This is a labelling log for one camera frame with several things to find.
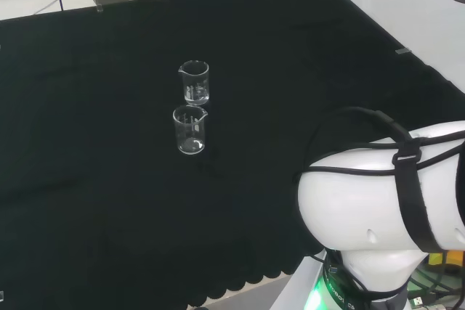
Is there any clear glass beaker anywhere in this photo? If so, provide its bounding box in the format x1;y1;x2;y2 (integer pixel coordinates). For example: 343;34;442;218
172;105;209;155
177;59;211;106

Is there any black bench cloth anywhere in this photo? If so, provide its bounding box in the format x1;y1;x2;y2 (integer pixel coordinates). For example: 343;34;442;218
0;0;465;310

